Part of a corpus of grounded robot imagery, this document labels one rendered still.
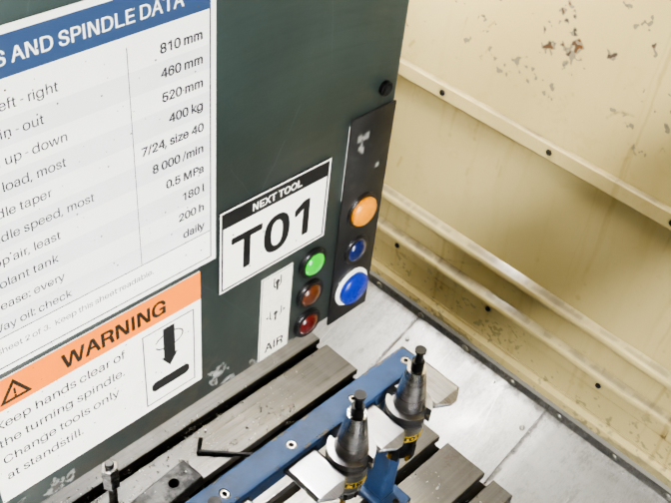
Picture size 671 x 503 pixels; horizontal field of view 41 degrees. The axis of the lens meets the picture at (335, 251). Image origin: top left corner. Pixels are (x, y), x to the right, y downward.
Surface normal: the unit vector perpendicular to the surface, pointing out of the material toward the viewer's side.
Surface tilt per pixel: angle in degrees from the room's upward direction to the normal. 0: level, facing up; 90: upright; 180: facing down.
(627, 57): 90
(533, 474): 24
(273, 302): 90
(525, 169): 90
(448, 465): 0
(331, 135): 90
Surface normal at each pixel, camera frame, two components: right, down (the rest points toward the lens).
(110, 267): 0.70, 0.51
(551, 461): -0.21, -0.51
